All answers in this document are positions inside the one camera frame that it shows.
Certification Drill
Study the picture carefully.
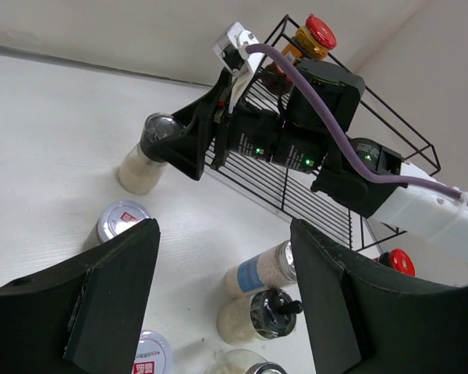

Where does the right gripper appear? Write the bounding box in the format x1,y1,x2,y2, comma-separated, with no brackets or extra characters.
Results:
142,72,233,181

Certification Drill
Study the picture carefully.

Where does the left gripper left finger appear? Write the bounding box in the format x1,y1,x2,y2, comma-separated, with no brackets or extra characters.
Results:
0,219,161,373

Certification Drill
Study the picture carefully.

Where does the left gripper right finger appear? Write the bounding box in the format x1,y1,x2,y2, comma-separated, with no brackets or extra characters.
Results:
290,219,468,373

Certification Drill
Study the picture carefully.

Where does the black cap grinder bottle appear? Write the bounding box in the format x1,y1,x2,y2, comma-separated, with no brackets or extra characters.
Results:
117,112,183,195

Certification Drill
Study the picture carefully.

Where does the red lid sauce bottle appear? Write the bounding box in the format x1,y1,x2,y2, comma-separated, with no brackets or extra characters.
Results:
374,249,416,277
263,14,338,94

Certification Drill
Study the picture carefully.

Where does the silver lid blue label bottle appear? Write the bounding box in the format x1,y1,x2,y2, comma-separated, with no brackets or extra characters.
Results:
224,240,297,298

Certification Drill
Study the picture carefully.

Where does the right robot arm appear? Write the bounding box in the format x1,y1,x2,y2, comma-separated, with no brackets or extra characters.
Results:
139,58,468,248

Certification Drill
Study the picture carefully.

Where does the white lid spice jar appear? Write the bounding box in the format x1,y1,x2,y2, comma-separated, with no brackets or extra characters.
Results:
82,200,151,251
132,330,173,374

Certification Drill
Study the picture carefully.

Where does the black knob grinder bottle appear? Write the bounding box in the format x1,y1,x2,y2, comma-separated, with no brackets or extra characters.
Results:
217,288,303,346

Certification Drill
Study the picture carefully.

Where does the silver lid glass jar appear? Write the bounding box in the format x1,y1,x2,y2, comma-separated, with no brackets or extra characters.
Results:
204,349,287,374

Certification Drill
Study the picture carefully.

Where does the black wire rack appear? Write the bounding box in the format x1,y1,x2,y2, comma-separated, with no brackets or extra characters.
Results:
212,15,441,252

